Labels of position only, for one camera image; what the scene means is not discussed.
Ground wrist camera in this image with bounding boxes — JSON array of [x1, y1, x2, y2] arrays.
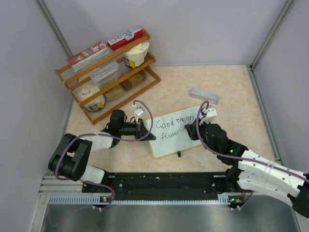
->
[[199, 106, 217, 126], [132, 104, 144, 123]]

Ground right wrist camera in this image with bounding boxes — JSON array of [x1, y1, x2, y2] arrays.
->
[[199, 106, 217, 126]]

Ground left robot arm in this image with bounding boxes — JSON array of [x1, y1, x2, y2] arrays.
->
[[48, 108, 156, 192]]

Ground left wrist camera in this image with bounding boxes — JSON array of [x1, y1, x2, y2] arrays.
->
[[132, 104, 144, 123]]

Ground grey whiteboard eraser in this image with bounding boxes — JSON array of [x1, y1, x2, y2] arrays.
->
[[189, 88, 220, 105]]

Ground white whiteboard yellow frame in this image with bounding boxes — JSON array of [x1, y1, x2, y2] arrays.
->
[[144, 105, 201, 159]]

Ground white bag container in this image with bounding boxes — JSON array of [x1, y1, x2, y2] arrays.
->
[[76, 85, 107, 113], [123, 42, 150, 69]]

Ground brown sponge block right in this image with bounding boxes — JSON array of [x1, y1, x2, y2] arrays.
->
[[120, 71, 146, 91]]

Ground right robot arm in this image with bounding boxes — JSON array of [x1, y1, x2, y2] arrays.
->
[[185, 123, 309, 218]]

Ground tan sponge block left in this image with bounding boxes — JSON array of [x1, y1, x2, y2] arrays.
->
[[104, 85, 124, 102]]

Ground red white long box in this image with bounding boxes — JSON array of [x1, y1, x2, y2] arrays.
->
[[107, 26, 144, 51]]

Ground red foil wrap box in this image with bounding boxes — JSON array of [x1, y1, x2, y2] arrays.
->
[[67, 41, 110, 72]]

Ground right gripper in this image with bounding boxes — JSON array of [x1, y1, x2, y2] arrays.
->
[[185, 117, 218, 154]]

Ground white bag lower container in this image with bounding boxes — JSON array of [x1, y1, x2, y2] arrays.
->
[[76, 85, 107, 113]]

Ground clear plastic box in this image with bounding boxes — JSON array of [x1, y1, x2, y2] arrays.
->
[[89, 61, 122, 87]]

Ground white bag upper container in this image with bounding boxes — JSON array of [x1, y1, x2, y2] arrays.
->
[[123, 42, 150, 69]]

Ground aluminium frame rail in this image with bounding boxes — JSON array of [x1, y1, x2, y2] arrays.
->
[[40, 175, 87, 196]]

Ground orange wooden shelf rack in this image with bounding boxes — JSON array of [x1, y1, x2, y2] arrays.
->
[[55, 28, 160, 124]]

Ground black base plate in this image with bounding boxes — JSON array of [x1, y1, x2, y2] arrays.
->
[[81, 172, 261, 201]]

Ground grey slotted cable duct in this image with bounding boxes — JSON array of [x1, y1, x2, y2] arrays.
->
[[49, 192, 244, 205]]

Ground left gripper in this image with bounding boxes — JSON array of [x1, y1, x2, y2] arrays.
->
[[119, 118, 155, 141]]

